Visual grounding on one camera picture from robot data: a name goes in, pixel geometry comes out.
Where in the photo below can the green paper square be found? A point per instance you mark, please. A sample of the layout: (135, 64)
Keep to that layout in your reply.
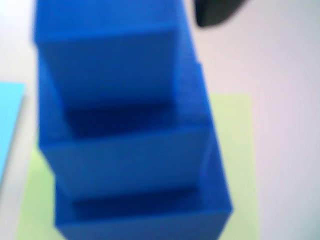
(237, 150)

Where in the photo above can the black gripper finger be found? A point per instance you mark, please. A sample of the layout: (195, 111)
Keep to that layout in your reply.
(215, 11)

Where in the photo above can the large blue cube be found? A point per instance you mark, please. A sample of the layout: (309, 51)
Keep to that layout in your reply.
(150, 222)

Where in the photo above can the light blue paper square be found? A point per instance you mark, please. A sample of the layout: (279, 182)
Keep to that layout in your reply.
(10, 112)

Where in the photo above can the small blue cube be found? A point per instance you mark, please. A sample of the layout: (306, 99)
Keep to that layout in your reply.
(112, 62)

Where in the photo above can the medium blue cube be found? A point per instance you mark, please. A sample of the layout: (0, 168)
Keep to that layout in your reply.
(125, 162)

